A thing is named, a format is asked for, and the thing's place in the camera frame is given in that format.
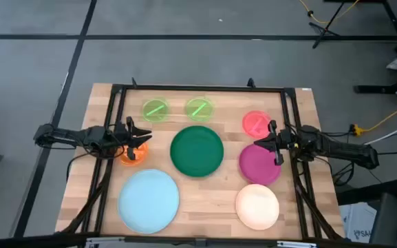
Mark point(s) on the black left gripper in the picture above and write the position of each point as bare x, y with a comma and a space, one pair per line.
124, 136

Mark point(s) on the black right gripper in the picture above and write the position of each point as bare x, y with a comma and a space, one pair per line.
284, 143

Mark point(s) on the small orange transparent plate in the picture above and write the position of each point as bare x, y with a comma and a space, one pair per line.
141, 155

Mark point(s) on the small pink transparent plate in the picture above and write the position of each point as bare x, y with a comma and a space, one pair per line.
253, 124

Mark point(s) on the magenta plastic plate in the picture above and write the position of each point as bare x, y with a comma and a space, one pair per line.
258, 167

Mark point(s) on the large dark green plate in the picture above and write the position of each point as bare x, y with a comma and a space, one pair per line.
196, 151

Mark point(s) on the cream plastic plate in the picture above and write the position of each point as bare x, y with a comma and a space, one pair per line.
257, 206

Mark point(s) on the large light blue plate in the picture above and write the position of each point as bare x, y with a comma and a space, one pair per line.
148, 201

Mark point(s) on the small green transparent plate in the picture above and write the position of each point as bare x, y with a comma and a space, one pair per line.
199, 109
155, 110

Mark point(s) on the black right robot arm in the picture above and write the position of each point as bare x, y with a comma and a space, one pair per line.
339, 149

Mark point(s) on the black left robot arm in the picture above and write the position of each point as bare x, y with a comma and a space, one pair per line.
81, 136

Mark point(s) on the small white label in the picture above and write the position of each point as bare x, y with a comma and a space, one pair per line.
306, 89

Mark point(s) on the black chair base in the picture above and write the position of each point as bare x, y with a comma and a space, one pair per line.
373, 89

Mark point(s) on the white printed box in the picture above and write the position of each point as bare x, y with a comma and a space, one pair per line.
360, 220

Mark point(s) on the black front crossbar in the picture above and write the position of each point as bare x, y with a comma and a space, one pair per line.
198, 241

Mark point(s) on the black tripod stand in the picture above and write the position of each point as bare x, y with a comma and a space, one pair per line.
323, 31

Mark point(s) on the black computer case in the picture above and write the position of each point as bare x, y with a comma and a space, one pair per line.
387, 220

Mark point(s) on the black frame clamp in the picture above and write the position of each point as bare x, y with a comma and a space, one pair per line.
134, 82
250, 83

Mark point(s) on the black metal table frame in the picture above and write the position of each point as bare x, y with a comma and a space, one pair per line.
201, 87

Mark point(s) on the silver metal bracket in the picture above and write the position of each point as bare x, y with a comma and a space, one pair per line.
105, 240
296, 244

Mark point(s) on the black desk frame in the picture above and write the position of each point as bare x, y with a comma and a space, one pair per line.
396, 20

